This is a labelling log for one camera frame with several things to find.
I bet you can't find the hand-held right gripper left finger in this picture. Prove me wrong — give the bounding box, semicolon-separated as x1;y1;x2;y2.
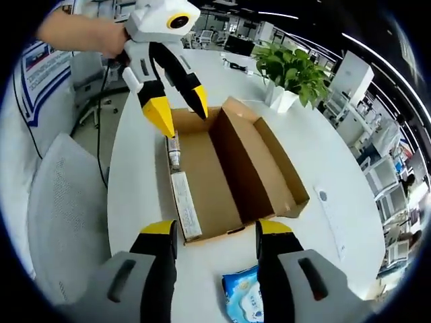
75;219;178;323

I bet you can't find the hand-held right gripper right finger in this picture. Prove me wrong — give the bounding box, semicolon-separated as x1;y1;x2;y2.
255;219;368;323

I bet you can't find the blue soft wet wipes pack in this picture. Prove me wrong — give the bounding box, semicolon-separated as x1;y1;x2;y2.
221;265;264;323

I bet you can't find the white bottle clear cap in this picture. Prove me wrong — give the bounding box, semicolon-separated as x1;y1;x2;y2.
167;136;183;169

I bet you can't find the brown cardboard shoe box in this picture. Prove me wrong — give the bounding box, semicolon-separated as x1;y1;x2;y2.
164;96;310;246

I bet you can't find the person's left hand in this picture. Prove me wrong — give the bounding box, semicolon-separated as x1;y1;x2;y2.
100;22;131;60

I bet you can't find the black desktop monitor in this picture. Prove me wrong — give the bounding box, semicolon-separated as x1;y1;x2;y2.
224;35;256;57

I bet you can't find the long white carton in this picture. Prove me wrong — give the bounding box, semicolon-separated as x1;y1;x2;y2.
170;171;203;242

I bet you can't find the white power strip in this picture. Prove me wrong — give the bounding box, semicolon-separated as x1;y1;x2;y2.
312;186;348;262

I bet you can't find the green plant in white pot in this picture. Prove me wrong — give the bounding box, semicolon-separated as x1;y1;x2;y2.
252;42;333;114

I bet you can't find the grey mesh office chair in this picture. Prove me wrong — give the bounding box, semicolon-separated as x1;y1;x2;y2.
26;132;114;306

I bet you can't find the white blue display board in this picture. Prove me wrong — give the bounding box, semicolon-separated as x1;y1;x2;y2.
12;39;74;129

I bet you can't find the white office chair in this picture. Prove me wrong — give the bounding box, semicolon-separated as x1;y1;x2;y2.
365;157;400;194
376;188;410;219

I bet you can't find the person's white shirt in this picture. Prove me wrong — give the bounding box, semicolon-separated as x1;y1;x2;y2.
1;97;46;280

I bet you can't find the black cable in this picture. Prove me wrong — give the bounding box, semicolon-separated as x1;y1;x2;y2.
96;63;114;184
221;57;255;74
19;96;44;159

